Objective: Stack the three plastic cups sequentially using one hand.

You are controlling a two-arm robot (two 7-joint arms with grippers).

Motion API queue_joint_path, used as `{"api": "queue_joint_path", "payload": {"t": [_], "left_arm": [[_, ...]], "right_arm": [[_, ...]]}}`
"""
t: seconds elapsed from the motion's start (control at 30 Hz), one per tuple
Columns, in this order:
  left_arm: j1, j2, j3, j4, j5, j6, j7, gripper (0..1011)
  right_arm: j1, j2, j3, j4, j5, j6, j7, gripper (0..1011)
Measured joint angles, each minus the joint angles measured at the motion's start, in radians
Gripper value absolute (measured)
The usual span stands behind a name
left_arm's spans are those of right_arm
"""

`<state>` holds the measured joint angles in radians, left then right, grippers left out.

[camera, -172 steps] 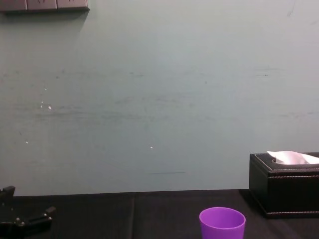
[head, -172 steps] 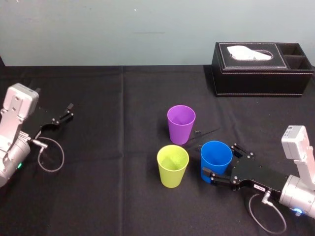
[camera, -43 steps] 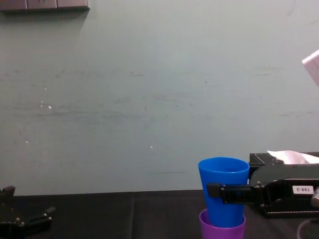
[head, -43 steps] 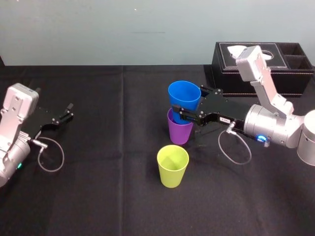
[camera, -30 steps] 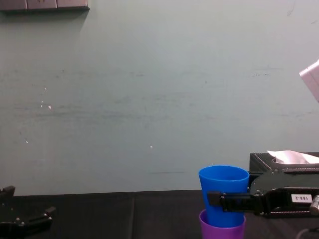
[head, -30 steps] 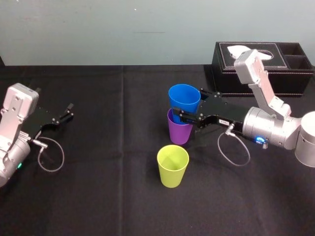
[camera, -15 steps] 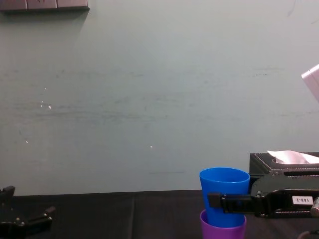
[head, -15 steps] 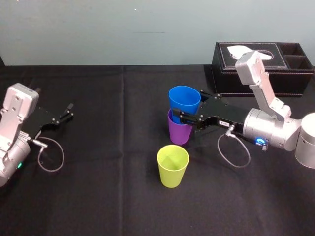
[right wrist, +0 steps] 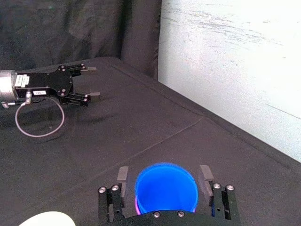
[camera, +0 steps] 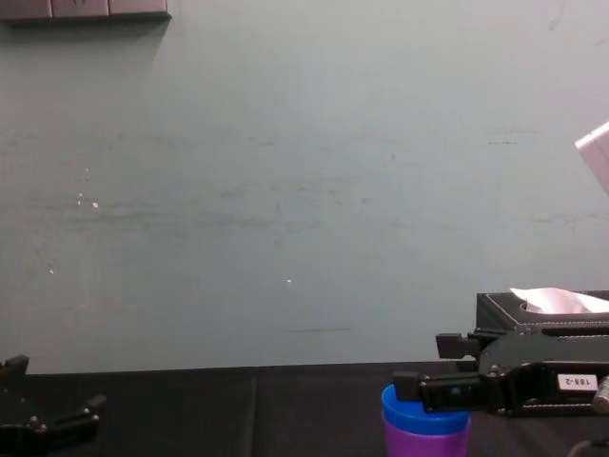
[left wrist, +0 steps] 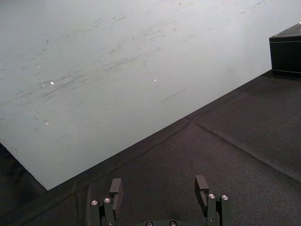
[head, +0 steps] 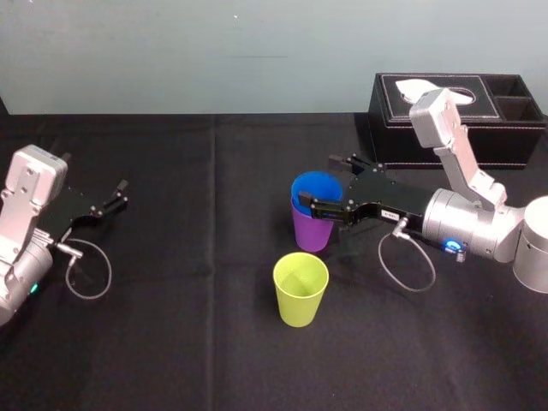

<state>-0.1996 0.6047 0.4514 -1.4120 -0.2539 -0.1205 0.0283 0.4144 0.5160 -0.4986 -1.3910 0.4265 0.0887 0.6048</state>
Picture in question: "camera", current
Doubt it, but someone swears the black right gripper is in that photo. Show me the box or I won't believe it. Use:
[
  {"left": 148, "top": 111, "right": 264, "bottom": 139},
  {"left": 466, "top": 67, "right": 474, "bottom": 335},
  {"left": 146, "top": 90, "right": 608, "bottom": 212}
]
[{"left": 393, "top": 329, "right": 609, "bottom": 417}]

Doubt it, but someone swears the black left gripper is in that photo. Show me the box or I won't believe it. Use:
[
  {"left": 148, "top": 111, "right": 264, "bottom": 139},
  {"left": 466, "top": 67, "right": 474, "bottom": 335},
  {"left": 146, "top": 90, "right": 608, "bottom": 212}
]
[{"left": 0, "top": 353, "right": 108, "bottom": 457}]

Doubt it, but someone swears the blue plastic cup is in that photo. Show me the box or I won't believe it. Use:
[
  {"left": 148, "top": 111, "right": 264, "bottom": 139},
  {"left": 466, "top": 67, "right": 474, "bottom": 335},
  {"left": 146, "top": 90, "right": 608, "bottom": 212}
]
[{"left": 380, "top": 382, "right": 472, "bottom": 437}]

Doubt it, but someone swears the black stitched tissue box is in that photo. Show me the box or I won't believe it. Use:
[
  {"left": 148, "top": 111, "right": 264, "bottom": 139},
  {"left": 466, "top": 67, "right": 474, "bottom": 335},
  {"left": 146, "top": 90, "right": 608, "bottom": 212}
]
[{"left": 476, "top": 290, "right": 609, "bottom": 416}]

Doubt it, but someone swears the purple plastic cup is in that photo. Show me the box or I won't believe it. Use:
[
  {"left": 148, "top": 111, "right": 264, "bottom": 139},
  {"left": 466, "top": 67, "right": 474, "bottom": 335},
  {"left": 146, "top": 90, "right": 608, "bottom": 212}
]
[{"left": 382, "top": 411, "right": 472, "bottom": 457}]

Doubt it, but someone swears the white tissue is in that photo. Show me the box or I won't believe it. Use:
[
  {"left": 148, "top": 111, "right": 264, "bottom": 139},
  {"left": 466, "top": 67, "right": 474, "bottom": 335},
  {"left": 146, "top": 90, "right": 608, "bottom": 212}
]
[{"left": 509, "top": 286, "right": 609, "bottom": 315}]

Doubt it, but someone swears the black table cloth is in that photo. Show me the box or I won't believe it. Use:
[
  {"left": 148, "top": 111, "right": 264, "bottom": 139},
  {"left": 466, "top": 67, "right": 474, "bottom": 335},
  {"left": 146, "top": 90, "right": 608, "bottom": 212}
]
[{"left": 0, "top": 360, "right": 609, "bottom": 457}]

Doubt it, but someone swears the dark wall-mounted panel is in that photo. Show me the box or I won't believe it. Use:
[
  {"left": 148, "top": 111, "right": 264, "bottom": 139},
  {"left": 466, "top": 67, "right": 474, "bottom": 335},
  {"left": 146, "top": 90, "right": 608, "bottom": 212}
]
[{"left": 0, "top": 0, "right": 173, "bottom": 23}]

